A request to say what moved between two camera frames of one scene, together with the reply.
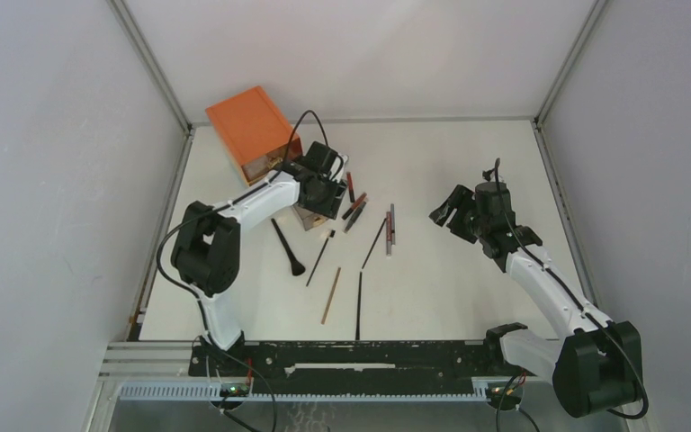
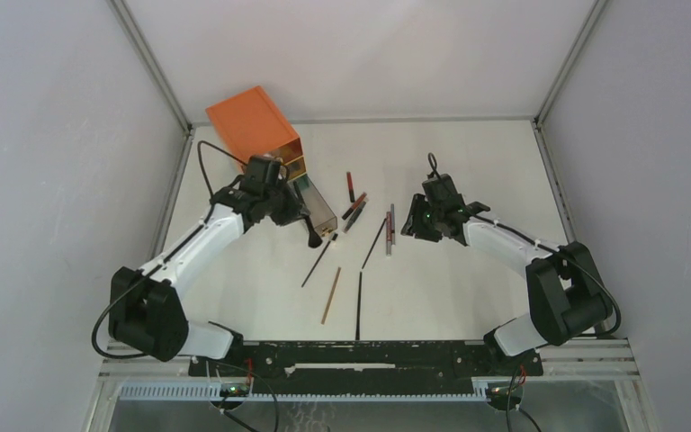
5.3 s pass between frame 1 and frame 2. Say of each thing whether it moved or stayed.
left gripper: moved
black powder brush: moved
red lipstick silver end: stayed
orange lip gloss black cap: stayed
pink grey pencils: stayed
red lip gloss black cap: stayed
